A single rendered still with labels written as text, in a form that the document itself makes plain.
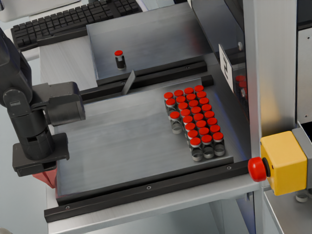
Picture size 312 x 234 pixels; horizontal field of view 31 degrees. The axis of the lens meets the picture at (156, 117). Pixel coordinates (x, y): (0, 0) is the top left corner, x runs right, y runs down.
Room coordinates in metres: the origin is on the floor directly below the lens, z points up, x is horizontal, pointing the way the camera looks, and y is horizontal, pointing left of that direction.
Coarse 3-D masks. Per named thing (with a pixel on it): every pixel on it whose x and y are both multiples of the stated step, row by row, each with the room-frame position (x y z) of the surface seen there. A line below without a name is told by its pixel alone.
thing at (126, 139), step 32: (128, 96) 0.98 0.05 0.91; (160, 96) 0.98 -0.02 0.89; (64, 128) 0.95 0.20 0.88; (96, 128) 0.93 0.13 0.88; (128, 128) 0.91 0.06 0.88; (160, 128) 0.89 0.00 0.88; (64, 160) 0.85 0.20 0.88; (96, 160) 0.83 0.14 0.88; (128, 160) 0.81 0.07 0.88; (160, 160) 0.79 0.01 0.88; (192, 160) 0.78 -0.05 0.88; (224, 160) 0.73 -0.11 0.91; (64, 192) 0.76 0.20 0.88; (96, 192) 0.72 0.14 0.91
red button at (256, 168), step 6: (258, 156) 0.63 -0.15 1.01; (252, 162) 0.61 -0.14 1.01; (258, 162) 0.61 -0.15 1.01; (252, 168) 0.61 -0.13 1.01; (258, 168) 0.60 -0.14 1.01; (264, 168) 0.60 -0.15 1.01; (252, 174) 0.60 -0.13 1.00; (258, 174) 0.60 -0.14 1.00; (264, 174) 0.60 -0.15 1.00; (258, 180) 0.59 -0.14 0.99; (264, 180) 0.60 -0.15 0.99
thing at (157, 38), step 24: (96, 24) 1.32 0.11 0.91; (120, 24) 1.32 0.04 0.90; (144, 24) 1.32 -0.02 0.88; (168, 24) 1.29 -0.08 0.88; (192, 24) 1.27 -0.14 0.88; (96, 48) 1.25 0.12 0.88; (120, 48) 1.22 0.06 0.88; (144, 48) 1.20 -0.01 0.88; (168, 48) 1.18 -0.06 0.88; (192, 48) 1.16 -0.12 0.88; (96, 72) 1.09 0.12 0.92; (120, 72) 1.12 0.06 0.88; (144, 72) 1.07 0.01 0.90
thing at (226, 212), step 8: (144, 0) 2.47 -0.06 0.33; (152, 0) 2.08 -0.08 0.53; (152, 8) 2.14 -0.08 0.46; (216, 200) 1.15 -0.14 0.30; (224, 200) 1.03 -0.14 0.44; (232, 200) 0.93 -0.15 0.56; (216, 208) 1.17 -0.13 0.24; (224, 208) 1.04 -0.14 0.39; (232, 208) 0.94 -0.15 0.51; (216, 216) 1.19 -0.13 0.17; (224, 216) 1.05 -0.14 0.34; (232, 216) 0.95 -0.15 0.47; (240, 216) 0.85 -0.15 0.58; (216, 224) 1.21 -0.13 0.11; (224, 224) 1.07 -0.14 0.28; (232, 224) 0.96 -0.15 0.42; (240, 224) 0.86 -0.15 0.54; (224, 232) 1.09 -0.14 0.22; (232, 232) 0.97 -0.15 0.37; (240, 232) 0.87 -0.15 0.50; (248, 232) 0.79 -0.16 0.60
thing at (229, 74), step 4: (220, 48) 0.90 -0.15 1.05; (220, 52) 0.90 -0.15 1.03; (220, 56) 0.90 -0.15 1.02; (224, 56) 0.87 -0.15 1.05; (220, 60) 0.91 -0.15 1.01; (224, 64) 0.87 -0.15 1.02; (228, 64) 0.84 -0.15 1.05; (228, 68) 0.84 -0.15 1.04; (224, 72) 0.88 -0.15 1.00; (228, 72) 0.84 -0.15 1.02; (228, 76) 0.85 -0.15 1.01; (228, 80) 0.85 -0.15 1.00; (232, 80) 0.82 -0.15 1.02; (232, 84) 0.82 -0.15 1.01; (232, 88) 0.83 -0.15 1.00
